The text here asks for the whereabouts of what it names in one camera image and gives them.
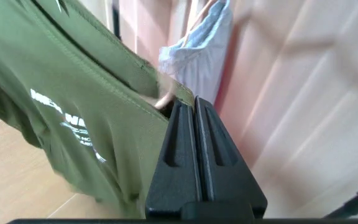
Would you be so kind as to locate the pale grey shorts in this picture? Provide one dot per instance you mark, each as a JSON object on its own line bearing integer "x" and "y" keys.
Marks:
{"x": 200, "y": 62}

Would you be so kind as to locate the green garment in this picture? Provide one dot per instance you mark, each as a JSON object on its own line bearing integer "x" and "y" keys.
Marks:
{"x": 73, "y": 93}

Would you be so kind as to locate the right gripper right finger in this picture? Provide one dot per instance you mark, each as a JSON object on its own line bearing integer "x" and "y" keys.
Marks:
{"x": 228, "y": 177}

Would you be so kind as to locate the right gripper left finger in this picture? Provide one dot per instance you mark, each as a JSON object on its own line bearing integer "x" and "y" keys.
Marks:
{"x": 176, "y": 180}

